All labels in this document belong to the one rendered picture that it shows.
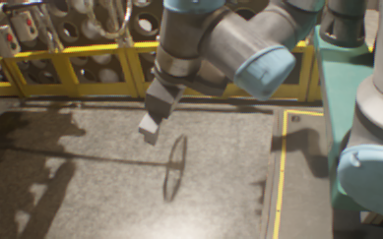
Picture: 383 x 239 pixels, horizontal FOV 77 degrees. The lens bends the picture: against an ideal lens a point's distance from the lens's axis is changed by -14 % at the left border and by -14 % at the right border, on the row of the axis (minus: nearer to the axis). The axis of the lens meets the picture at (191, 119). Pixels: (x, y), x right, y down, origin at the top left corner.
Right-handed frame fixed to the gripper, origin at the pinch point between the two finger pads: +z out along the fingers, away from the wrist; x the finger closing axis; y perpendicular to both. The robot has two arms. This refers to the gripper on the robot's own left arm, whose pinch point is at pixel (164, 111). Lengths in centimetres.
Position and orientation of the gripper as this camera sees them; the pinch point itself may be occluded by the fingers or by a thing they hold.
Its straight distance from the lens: 59.2
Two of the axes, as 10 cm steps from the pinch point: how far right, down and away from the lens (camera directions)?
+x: -3.7, 7.5, -5.5
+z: -2.1, 5.1, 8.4
